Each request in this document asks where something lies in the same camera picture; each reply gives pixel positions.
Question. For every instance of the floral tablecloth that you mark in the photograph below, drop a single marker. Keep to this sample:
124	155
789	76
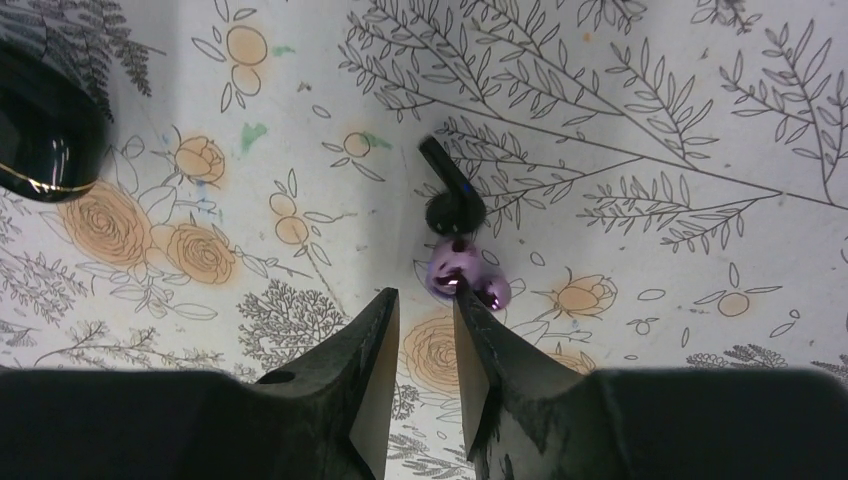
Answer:
665	185

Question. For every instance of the black earbud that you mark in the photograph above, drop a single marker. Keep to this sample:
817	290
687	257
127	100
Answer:
459	210

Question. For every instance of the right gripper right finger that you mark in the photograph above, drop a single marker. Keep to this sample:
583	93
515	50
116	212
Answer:
513	399

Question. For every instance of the black earbud charging case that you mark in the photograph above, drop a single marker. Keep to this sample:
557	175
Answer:
53	135

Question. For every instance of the purple earbud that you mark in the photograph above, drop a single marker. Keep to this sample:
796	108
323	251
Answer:
457	260

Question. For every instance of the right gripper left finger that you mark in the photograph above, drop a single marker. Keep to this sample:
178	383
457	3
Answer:
334	403

